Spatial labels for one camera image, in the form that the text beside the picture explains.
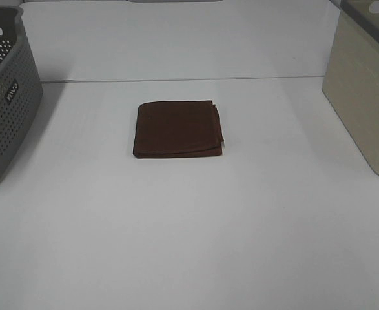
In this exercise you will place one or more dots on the grey perforated plastic basket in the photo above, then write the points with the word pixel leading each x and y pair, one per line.
pixel 20 86

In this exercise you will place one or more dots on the beige plastic basket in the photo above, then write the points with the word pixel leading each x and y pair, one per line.
pixel 351 81

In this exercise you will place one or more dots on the brown towel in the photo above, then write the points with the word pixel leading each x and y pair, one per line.
pixel 178 129

